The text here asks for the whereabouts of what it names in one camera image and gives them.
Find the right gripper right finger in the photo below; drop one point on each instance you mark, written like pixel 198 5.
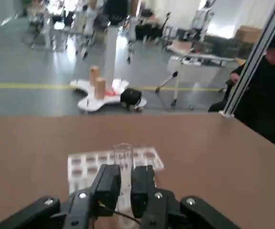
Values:
pixel 142 190

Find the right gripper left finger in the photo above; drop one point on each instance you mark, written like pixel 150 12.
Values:
pixel 106 188

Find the clear glass test tube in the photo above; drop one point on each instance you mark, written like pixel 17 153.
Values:
pixel 123 155

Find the white test tube rack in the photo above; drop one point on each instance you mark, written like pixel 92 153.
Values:
pixel 158 162

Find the small black case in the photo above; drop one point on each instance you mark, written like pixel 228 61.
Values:
pixel 130 96

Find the wooden block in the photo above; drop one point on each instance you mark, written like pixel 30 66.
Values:
pixel 100 88
pixel 94 74

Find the white stand leg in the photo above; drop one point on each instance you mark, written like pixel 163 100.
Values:
pixel 166 82

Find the white work table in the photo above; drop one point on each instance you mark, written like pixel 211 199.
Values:
pixel 199 69

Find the person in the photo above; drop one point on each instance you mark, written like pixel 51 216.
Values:
pixel 263 100

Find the large cardboard box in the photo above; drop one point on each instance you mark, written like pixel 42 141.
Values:
pixel 247 34

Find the white pedestal base plate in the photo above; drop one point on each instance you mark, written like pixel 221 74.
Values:
pixel 89 103

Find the white pedestal column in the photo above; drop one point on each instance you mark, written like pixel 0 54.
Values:
pixel 111 59

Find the aluminium frame post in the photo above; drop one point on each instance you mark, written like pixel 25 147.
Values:
pixel 251 59

